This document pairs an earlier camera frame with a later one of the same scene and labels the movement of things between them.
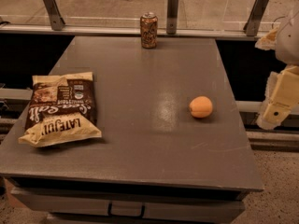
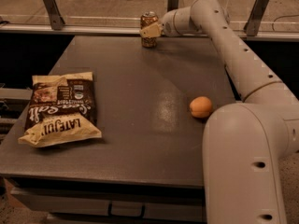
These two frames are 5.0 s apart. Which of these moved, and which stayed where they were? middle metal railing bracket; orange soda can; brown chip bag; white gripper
Moved: white gripper
Stayed: orange soda can; middle metal railing bracket; brown chip bag
